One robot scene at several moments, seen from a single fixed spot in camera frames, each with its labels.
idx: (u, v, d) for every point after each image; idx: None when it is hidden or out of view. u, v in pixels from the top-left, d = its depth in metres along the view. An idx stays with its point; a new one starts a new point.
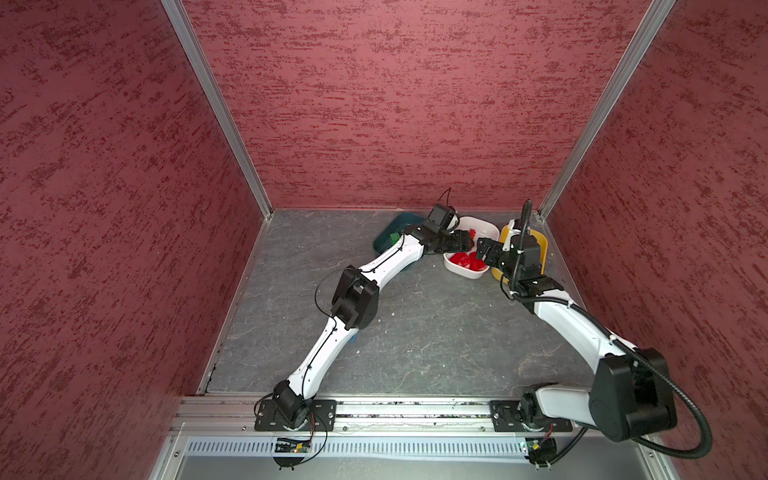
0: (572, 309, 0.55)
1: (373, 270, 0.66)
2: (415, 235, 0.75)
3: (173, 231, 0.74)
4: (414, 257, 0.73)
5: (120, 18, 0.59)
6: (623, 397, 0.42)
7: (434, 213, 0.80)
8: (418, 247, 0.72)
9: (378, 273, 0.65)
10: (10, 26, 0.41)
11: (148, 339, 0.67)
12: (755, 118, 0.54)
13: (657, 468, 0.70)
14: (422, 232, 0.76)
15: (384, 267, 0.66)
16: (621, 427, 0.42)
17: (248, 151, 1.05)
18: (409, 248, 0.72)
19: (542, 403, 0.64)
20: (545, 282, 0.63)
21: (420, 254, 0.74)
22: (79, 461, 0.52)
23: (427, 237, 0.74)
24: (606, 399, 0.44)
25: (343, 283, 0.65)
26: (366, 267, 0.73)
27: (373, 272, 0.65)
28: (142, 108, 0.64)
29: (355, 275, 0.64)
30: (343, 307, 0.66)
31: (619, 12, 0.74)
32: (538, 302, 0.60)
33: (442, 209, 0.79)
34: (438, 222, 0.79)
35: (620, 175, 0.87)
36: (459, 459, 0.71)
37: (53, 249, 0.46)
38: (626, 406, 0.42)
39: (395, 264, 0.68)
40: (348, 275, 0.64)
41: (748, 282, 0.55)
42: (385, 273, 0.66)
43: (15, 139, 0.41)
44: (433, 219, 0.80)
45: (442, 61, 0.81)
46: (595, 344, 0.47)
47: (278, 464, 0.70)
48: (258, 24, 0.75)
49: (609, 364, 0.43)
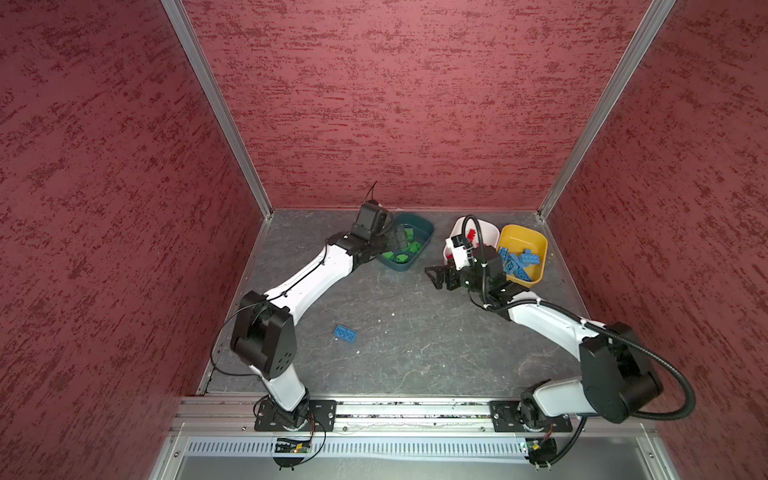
0: (542, 305, 0.57)
1: (285, 294, 0.49)
2: (342, 245, 0.61)
3: (173, 232, 0.74)
4: (342, 273, 0.59)
5: (120, 18, 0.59)
6: (611, 375, 0.43)
7: (363, 216, 0.66)
8: (347, 260, 0.58)
9: (291, 296, 0.49)
10: (10, 26, 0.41)
11: (148, 340, 0.67)
12: (755, 118, 0.54)
13: (657, 468, 0.70)
14: (349, 241, 0.62)
15: (300, 287, 0.51)
16: (621, 408, 0.42)
17: (248, 151, 1.05)
18: (333, 262, 0.57)
19: (543, 405, 0.63)
20: (512, 288, 0.66)
21: (348, 268, 0.60)
22: (78, 461, 0.52)
23: (356, 247, 0.61)
24: (600, 383, 0.44)
25: (240, 320, 0.48)
26: (273, 292, 0.49)
27: (285, 297, 0.49)
28: (142, 108, 0.64)
29: (254, 305, 0.46)
30: (248, 353, 0.48)
31: (619, 12, 0.74)
32: (513, 309, 0.62)
33: (371, 211, 0.65)
34: (368, 227, 0.66)
35: (620, 176, 0.87)
36: (459, 459, 0.71)
37: (54, 249, 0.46)
38: (618, 383, 0.43)
39: (314, 281, 0.53)
40: (246, 306, 0.47)
41: (748, 283, 0.55)
42: (301, 295, 0.50)
43: (15, 139, 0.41)
44: (362, 223, 0.67)
45: (442, 61, 0.81)
46: (569, 333, 0.50)
47: (278, 464, 0.70)
48: (258, 24, 0.75)
49: (589, 347, 0.45)
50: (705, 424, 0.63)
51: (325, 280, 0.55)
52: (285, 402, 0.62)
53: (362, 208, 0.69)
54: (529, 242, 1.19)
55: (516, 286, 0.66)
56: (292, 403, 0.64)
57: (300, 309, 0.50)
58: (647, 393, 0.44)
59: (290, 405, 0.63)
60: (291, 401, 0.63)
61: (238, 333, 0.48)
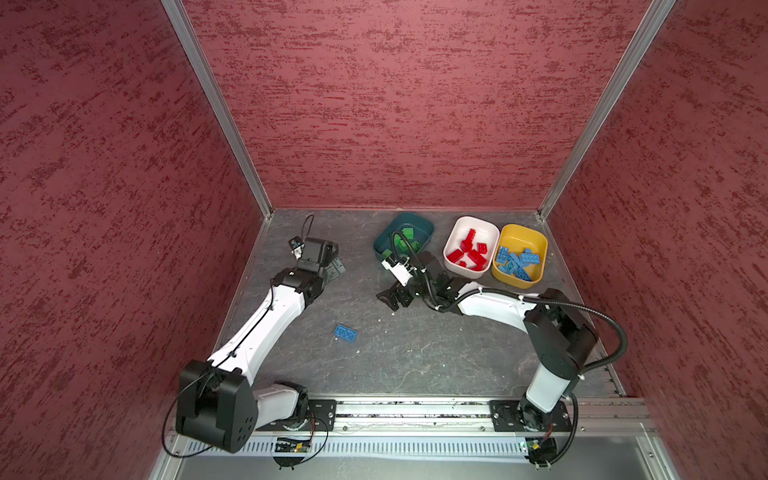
0: (485, 291, 0.61)
1: (233, 353, 0.44)
2: (289, 282, 0.57)
3: (173, 231, 0.74)
4: (296, 309, 0.55)
5: (120, 17, 0.59)
6: (554, 339, 0.47)
7: (308, 250, 0.64)
8: (296, 297, 0.55)
9: (239, 356, 0.44)
10: (10, 25, 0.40)
11: (148, 339, 0.67)
12: (755, 118, 0.54)
13: (657, 468, 0.70)
14: (295, 276, 0.59)
15: (251, 341, 0.46)
16: (571, 364, 0.46)
17: (248, 151, 1.05)
18: (283, 303, 0.53)
19: (539, 403, 0.63)
20: (456, 283, 0.69)
21: (301, 304, 0.56)
22: (79, 461, 0.52)
23: (306, 279, 0.59)
24: (548, 350, 0.49)
25: (185, 394, 0.41)
26: (219, 356, 0.44)
27: (233, 357, 0.44)
28: (142, 108, 0.64)
29: (200, 375, 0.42)
30: (201, 429, 0.42)
31: (619, 12, 0.74)
32: (461, 304, 0.64)
33: (316, 244, 0.64)
34: (315, 259, 0.64)
35: (620, 176, 0.87)
36: (459, 459, 0.71)
37: (54, 249, 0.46)
38: (563, 343, 0.47)
39: (265, 330, 0.48)
40: (192, 379, 0.41)
41: (749, 282, 0.55)
42: (252, 350, 0.45)
43: (15, 139, 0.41)
44: (308, 257, 0.64)
45: (442, 61, 0.81)
46: (513, 309, 0.53)
47: (278, 464, 0.70)
48: (258, 24, 0.75)
49: (531, 320, 0.48)
50: (705, 423, 0.63)
51: (277, 325, 0.51)
52: (284, 412, 0.62)
53: (306, 242, 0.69)
54: (529, 242, 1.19)
55: (458, 280, 0.70)
56: (290, 409, 0.64)
57: (252, 367, 0.45)
58: (587, 345, 0.49)
59: (291, 412, 0.64)
60: (288, 409, 0.63)
61: (184, 408, 0.41)
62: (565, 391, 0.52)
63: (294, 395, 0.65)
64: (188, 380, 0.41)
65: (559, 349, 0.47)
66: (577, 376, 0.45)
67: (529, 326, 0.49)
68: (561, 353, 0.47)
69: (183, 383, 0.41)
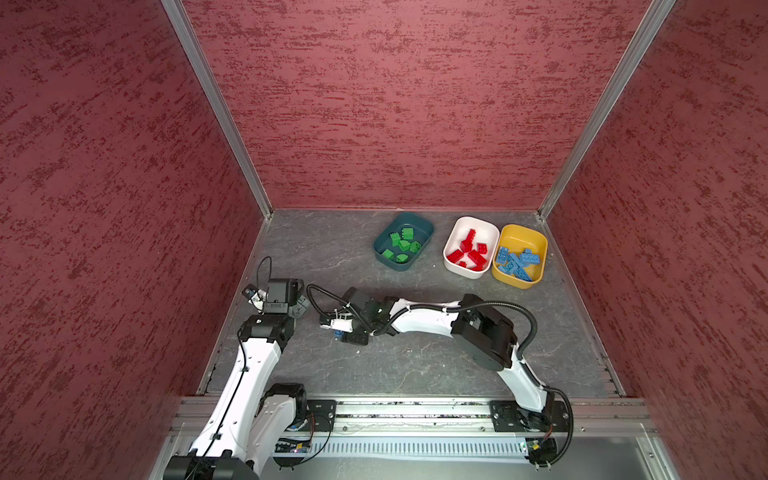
0: (414, 308, 0.63)
1: (218, 433, 0.42)
2: (259, 332, 0.54)
3: (173, 231, 0.74)
4: (274, 358, 0.53)
5: (120, 18, 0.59)
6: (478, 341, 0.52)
7: (274, 292, 0.62)
8: (270, 347, 0.52)
9: (225, 436, 0.41)
10: (10, 26, 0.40)
11: (148, 340, 0.67)
12: (755, 118, 0.54)
13: (657, 468, 0.70)
14: (265, 322, 0.56)
15: (234, 413, 0.44)
16: (497, 358, 0.52)
17: (248, 151, 1.05)
18: (258, 359, 0.50)
19: (531, 404, 0.63)
20: (385, 304, 0.70)
21: (278, 351, 0.54)
22: (78, 461, 0.52)
23: (277, 323, 0.56)
24: (477, 351, 0.53)
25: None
26: (202, 443, 0.41)
27: (219, 439, 0.41)
28: (142, 108, 0.64)
29: (186, 472, 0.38)
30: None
31: (619, 12, 0.74)
32: (396, 322, 0.65)
33: (281, 284, 0.62)
34: (282, 300, 0.62)
35: (620, 176, 0.87)
36: (459, 459, 0.71)
37: (53, 249, 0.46)
38: (484, 343, 0.52)
39: (246, 396, 0.46)
40: (177, 476, 0.38)
41: (748, 282, 0.55)
42: (237, 424, 0.43)
43: (15, 139, 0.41)
44: (275, 298, 0.62)
45: (442, 61, 0.81)
46: (442, 322, 0.56)
47: (278, 464, 0.70)
48: (258, 24, 0.75)
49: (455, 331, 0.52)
50: (705, 423, 0.63)
51: (257, 384, 0.48)
52: (286, 420, 0.62)
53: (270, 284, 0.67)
54: (529, 242, 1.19)
55: (388, 300, 0.70)
56: (290, 413, 0.63)
57: (241, 442, 0.43)
58: (502, 337, 0.55)
59: (291, 417, 0.64)
60: (287, 416, 0.62)
61: None
62: (528, 379, 0.60)
63: (287, 404, 0.63)
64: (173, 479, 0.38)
65: (483, 349, 0.52)
66: (503, 365, 0.53)
67: (457, 336, 0.52)
68: (486, 351, 0.52)
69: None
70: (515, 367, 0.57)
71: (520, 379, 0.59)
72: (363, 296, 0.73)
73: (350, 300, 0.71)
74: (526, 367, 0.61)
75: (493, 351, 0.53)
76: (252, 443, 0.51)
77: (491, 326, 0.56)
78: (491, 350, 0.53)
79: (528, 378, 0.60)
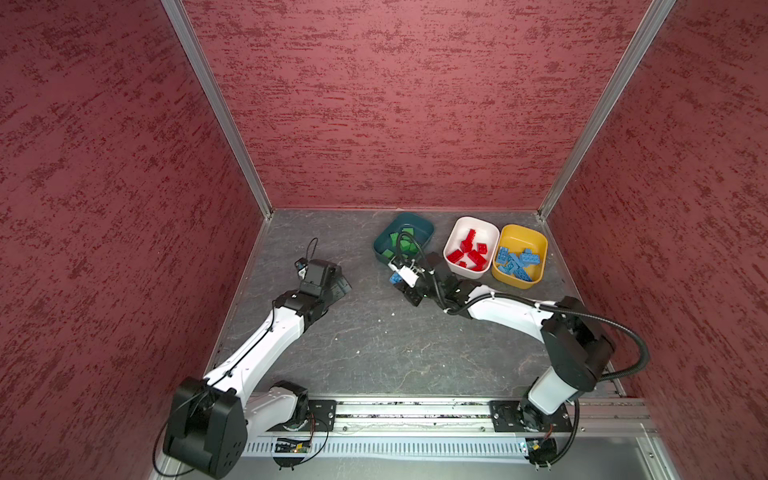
0: (497, 298, 0.58)
1: (229, 374, 0.44)
2: (291, 304, 0.59)
3: (173, 231, 0.74)
4: (295, 333, 0.56)
5: (121, 18, 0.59)
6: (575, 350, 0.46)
7: (312, 273, 0.65)
8: (297, 321, 0.56)
9: (235, 376, 0.44)
10: (10, 26, 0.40)
11: (148, 339, 0.67)
12: (755, 118, 0.54)
13: (657, 468, 0.70)
14: (298, 300, 0.60)
15: (248, 361, 0.47)
16: (589, 376, 0.45)
17: (248, 151, 1.05)
18: (283, 326, 0.54)
19: (542, 406, 0.63)
20: (465, 285, 0.67)
21: (301, 328, 0.57)
22: (79, 461, 0.52)
23: (307, 305, 0.59)
24: (566, 360, 0.47)
25: (177, 413, 0.41)
26: (215, 375, 0.44)
27: (229, 377, 0.44)
28: (142, 108, 0.64)
29: (193, 394, 0.41)
30: (188, 453, 0.41)
31: (619, 12, 0.74)
32: (471, 308, 0.62)
33: (320, 267, 0.65)
34: (317, 282, 0.65)
35: (620, 176, 0.87)
36: (459, 459, 0.71)
37: (54, 249, 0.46)
38: (582, 354, 0.46)
39: (263, 353, 0.49)
40: (185, 397, 0.41)
41: (749, 282, 0.55)
42: (248, 371, 0.45)
43: (15, 139, 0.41)
44: (311, 279, 0.65)
45: (442, 61, 0.81)
46: (530, 317, 0.51)
47: (278, 464, 0.70)
48: (258, 24, 0.75)
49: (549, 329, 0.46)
50: (705, 423, 0.63)
51: (275, 348, 0.51)
52: (282, 416, 0.62)
53: (310, 263, 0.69)
54: (529, 242, 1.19)
55: (468, 283, 0.67)
56: (288, 410, 0.63)
57: (247, 389, 0.45)
58: (603, 355, 0.47)
59: (287, 415, 0.63)
60: (285, 413, 0.62)
61: (176, 428, 0.41)
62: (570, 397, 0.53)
63: (287, 400, 0.62)
64: (182, 398, 0.41)
65: (578, 361, 0.45)
66: (592, 387, 0.46)
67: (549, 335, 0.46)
68: (577, 363, 0.45)
69: (177, 400, 0.41)
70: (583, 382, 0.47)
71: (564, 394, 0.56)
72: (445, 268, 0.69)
73: (432, 265, 0.67)
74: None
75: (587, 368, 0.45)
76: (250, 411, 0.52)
77: (591, 338, 0.49)
78: (584, 365, 0.45)
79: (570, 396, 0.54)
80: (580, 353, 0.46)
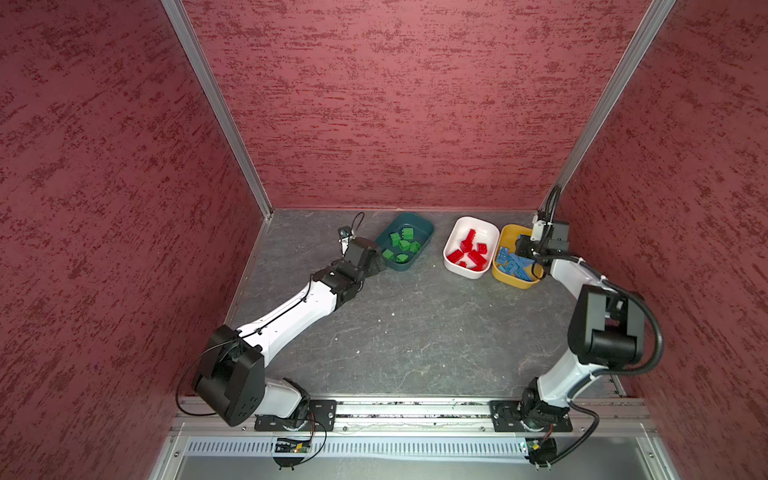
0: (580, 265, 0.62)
1: (259, 331, 0.46)
2: (327, 282, 0.59)
3: (173, 231, 0.74)
4: (325, 311, 0.57)
5: (121, 18, 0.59)
6: (595, 320, 0.49)
7: (351, 253, 0.64)
8: (330, 299, 0.56)
9: (265, 335, 0.46)
10: (10, 26, 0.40)
11: (148, 339, 0.67)
12: (755, 118, 0.54)
13: (657, 468, 0.70)
14: (335, 278, 0.61)
15: (277, 325, 0.48)
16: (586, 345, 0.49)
17: (248, 151, 1.05)
18: (316, 299, 0.55)
19: (541, 389, 0.66)
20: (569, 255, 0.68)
21: (330, 307, 0.58)
22: (79, 461, 0.52)
23: (342, 285, 0.59)
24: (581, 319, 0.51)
25: (210, 355, 0.44)
26: (247, 330, 0.46)
27: (259, 334, 0.46)
28: (142, 108, 0.64)
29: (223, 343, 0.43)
30: (211, 394, 0.44)
31: (619, 12, 0.74)
32: (555, 259, 0.68)
33: (359, 249, 0.63)
34: (355, 263, 0.64)
35: (620, 175, 0.87)
36: (460, 459, 0.70)
37: (53, 249, 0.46)
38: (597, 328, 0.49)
39: (292, 321, 0.50)
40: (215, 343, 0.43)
41: (749, 282, 0.55)
42: (277, 333, 0.47)
43: (15, 139, 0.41)
44: (349, 259, 0.65)
45: (442, 61, 0.81)
46: None
47: (278, 464, 0.70)
48: (258, 24, 0.75)
49: (592, 290, 0.50)
50: (705, 423, 0.63)
51: (304, 319, 0.52)
52: (282, 413, 0.62)
53: (350, 243, 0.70)
54: None
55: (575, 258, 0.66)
56: (287, 408, 0.63)
57: (271, 350, 0.46)
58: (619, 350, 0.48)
59: (287, 413, 0.63)
60: (286, 410, 0.63)
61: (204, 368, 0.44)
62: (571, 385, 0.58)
63: (291, 396, 0.62)
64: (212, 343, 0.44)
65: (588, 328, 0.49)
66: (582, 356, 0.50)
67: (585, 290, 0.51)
68: (587, 325, 0.49)
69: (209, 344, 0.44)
70: (587, 368, 0.53)
71: (567, 378, 0.57)
72: (565, 237, 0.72)
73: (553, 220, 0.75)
74: (590, 383, 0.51)
75: (592, 338, 0.49)
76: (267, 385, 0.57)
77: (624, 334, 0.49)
78: (592, 336, 0.49)
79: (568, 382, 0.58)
80: (596, 323, 0.49)
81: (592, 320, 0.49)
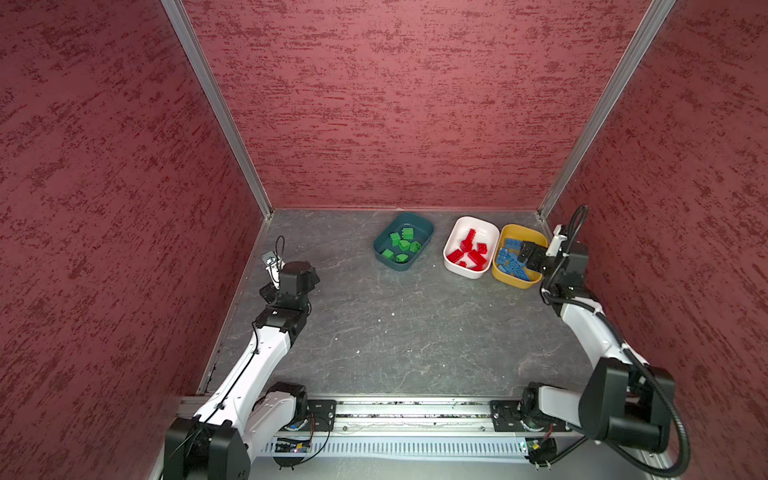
0: (597, 316, 0.54)
1: (221, 406, 0.43)
2: (273, 322, 0.57)
3: (173, 231, 0.74)
4: (282, 349, 0.55)
5: (120, 18, 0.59)
6: (613, 401, 0.42)
7: (284, 283, 0.62)
8: (282, 337, 0.55)
9: (229, 407, 0.43)
10: (10, 26, 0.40)
11: (148, 339, 0.67)
12: (755, 117, 0.54)
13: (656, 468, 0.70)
14: (279, 315, 0.59)
15: (239, 389, 0.46)
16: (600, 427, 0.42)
17: (248, 151, 1.05)
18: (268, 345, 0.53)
19: (541, 403, 0.64)
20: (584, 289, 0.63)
21: (287, 343, 0.56)
22: (79, 461, 0.52)
23: (291, 320, 0.58)
24: (596, 395, 0.44)
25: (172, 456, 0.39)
26: (206, 409, 0.43)
27: (222, 409, 0.43)
28: (142, 108, 0.64)
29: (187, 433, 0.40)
30: None
31: (619, 12, 0.74)
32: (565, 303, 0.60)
33: (291, 276, 0.61)
34: (294, 292, 0.62)
35: (620, 175, 0.87)
36: (459, 459, 0.71)
37: (54, 249, 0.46)
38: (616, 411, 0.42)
39: (253, 375, 0.48)
40: (178, 438, 0.39)
41: (748, 282, 0.55)
42: (241, 398, 0.45)
43: (15, 139, 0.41)
44: (286, 290, 0.62)
45: (442, 61, 0.81)
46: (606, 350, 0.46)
47: (278, 464, 0.70)
48: (258, 24, 0.75)
49: (611, 364, 0.43)
50: (705, 424, 0.63)
51: (265, 368, 0.50)
52: (283, 419, 0.62)
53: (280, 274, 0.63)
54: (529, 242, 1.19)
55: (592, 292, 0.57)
56: (288, 412, 0.63)
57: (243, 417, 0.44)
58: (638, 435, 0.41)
59: (290, 415, 0.64)
60: (286, 414, 0.62)
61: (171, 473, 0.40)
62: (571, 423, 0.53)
63: (287, 403, 0.63)
64: (174, 440, 0.39)
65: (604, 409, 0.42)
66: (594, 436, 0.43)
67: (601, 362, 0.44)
68: (602, 407, 0.42)
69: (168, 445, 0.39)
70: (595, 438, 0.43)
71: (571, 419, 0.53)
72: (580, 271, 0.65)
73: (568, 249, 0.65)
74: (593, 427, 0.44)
75: (606, 421, 0.42)
76: (249, 430, 0.51)
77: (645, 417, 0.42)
78: (608, 418, 0.42)
79: (573, 421, 0.53)
80: (613, 404, 0.42)
81: (608, 401, 0.42)
